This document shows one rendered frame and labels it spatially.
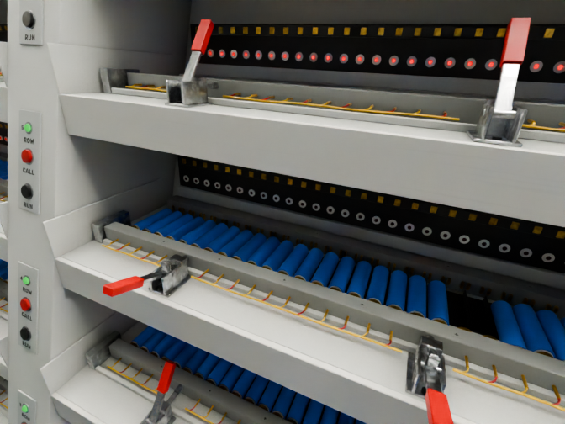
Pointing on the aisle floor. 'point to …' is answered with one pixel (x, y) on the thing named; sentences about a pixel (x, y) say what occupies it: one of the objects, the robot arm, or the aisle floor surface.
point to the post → (72, 167)
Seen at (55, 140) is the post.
